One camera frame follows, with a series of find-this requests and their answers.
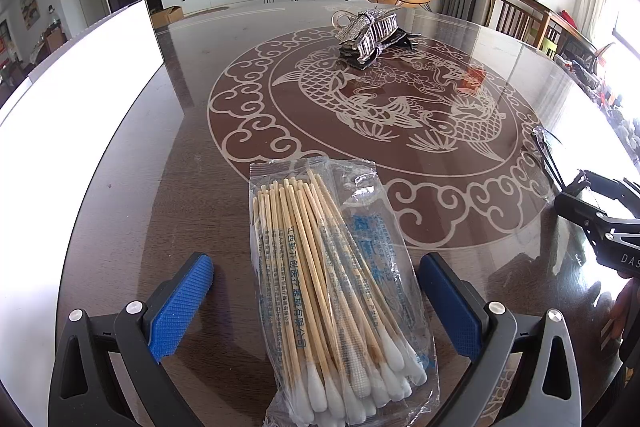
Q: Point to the clear glasses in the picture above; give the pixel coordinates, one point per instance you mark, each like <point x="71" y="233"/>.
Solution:
<point x="547" y="157"/>

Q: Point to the cotton swab pack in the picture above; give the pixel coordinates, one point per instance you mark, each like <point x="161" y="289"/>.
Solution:
<point x="325" y="282"/>

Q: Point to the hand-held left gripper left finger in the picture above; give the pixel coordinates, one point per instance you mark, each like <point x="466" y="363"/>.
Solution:
<point x="180" y="307"/>

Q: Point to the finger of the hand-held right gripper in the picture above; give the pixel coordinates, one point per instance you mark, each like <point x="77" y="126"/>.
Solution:
<point x="610" y="186"/>
<point x="585" y="214"/>

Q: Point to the person's right hand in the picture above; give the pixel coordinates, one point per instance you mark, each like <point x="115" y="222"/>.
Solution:
<point x="629" y="307"/>

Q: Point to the framed painting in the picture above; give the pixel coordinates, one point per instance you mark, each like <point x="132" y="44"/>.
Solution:
<point x="29" y="6"/>

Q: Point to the rhinestone bow hair claw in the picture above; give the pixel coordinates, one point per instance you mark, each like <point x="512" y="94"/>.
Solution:
<point x="365" y="32"/>

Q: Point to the cardboard box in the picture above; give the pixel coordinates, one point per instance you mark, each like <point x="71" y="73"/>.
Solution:
<point x="167" y="17"/>

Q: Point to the wooden chair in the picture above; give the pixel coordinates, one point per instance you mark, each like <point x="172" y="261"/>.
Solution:
<point x="520" y="14"/>

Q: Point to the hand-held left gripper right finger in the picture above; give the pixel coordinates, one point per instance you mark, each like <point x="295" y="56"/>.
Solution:
<point x="450" y="307"/>

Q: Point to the cluttered side shelf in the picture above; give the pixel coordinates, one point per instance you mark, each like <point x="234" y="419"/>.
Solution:
<point x="595" y="72"/>

